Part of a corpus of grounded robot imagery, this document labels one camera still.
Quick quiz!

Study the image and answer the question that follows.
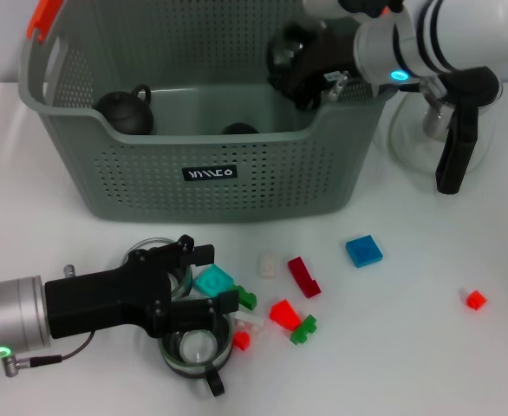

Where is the blue square toy brick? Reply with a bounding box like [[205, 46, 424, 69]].
[[345, 235, 384, 269]]

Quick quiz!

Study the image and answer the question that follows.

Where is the off-white plate toy brick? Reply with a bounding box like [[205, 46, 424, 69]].
[[258, 252, 279, 281]]

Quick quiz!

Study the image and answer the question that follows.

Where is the glass teacup black sleeve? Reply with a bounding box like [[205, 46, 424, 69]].
[[265, 23, 324, 94], [158, 309, 237, 398], [221, 122, 259, 136], [121, 236, 193, 300]]

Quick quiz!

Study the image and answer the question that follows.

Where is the cyan square toy brick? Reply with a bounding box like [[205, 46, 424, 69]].
[[194, 264, 234, 298]]

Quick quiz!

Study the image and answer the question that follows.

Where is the large red toy brick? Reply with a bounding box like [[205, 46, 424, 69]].
[[269, 298, 303, 333]]

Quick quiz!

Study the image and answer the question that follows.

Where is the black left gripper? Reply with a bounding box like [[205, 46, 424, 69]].
[[44, 234, 241, 340]]

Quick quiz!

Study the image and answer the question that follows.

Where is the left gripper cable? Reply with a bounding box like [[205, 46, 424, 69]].
[[2, 331, 97, 378]]

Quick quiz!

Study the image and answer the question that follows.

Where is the black clay teapot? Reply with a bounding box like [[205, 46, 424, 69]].
[[93, 83, 154, 135]]

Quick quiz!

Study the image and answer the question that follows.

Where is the white narrow toy brick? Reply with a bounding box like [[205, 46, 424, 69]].
[[235, 312, 266, 334]]

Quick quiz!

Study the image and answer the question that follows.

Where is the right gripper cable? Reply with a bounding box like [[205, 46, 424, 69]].
[[399, 77, 449, 104]]

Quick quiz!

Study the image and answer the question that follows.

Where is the glass teapot black handle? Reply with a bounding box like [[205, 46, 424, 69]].
[[388, 64, 505, 195]]

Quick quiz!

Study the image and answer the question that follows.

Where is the grey perforated plastic basket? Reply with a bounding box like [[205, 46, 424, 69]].
[[17, 0, 402, 224]]

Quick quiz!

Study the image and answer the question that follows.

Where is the orange basket handle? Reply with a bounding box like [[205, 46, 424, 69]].
[[26, 0, 64, 44]]

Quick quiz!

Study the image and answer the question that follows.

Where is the dark red toy brick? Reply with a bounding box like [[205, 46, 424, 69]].
[[287, 256, 322, 300]]

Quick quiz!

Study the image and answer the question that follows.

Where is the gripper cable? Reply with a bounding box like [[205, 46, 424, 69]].
[[399, 77, 449, 104], [2, 331, 97, 378]]

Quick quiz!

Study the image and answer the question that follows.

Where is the green toy brick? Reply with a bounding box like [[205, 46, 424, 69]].
[[236, 284, 258, 311], [289, 315, 319, 347]]

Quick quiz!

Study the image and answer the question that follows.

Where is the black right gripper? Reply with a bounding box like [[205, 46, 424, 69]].
[[275, 25, 364, 110]]

